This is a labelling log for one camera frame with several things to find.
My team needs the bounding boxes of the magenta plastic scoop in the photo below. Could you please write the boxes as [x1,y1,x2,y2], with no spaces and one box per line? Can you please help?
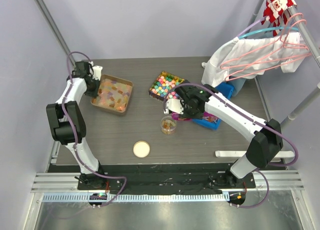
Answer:
[171,112,191,121]

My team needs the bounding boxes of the dark tin of star candies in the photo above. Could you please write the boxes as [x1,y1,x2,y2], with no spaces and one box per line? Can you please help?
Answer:
[148,71,184,101]

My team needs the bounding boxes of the clear glass jar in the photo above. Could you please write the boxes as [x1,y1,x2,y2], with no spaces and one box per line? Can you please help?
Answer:
[160,117,177,135]

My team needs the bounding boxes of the gold tin of popsicle candies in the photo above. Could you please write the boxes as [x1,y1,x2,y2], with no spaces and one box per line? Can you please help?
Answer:
[90,74,134,115]

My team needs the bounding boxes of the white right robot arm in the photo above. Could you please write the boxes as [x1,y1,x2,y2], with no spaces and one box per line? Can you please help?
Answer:
[164,82,283,188]

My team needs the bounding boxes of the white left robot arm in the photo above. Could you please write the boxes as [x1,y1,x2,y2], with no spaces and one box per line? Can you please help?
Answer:
[46,61,107,190]

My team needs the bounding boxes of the blue bin of lollipops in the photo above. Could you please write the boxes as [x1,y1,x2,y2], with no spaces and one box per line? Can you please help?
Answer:
[192,83,234,130]

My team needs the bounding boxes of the grey blue cloth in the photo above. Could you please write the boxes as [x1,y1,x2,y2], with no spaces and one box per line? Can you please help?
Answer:
[228,78,246,97]

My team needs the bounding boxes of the white shirt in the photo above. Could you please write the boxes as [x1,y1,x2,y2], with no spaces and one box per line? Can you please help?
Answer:
[201,32,311,87]

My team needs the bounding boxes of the round gold jar lid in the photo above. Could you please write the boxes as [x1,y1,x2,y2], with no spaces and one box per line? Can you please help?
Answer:
[132,141,151,158]

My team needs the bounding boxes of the teal hanger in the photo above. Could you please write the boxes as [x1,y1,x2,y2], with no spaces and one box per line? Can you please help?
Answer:
[235,26,284,39]

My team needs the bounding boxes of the red white cloth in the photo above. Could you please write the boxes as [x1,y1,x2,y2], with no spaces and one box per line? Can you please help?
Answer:
[261,0,297,27]

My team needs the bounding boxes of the grey clothes rack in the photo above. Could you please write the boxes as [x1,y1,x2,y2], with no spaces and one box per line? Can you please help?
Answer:
[249,0,320,136]

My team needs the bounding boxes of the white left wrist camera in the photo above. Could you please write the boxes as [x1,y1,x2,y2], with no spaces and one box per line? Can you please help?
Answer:
[89,61,103,80]

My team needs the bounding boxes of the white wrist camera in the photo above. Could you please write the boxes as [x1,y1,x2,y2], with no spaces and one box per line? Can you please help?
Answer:
[89,61,103,80]
[163,98,184,115]

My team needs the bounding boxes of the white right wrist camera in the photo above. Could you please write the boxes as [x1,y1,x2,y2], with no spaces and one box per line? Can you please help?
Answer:
[163,98,184,115]

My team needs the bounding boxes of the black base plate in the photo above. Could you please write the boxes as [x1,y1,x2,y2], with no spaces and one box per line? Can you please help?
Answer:
[77,163,256,195]

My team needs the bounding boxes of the aluminium corner post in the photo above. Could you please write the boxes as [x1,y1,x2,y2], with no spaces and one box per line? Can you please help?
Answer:
[34,0,71,56]

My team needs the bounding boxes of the pink wire hanger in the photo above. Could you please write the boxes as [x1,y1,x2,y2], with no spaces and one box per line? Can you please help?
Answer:
[219,12,311,81]

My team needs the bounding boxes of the aluminium frame rail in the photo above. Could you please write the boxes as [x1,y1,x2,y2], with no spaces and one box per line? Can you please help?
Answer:
[31,170,304,195]

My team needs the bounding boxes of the slotted cable duct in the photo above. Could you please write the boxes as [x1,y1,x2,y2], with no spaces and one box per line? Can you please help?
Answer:
[42,192,230,203]

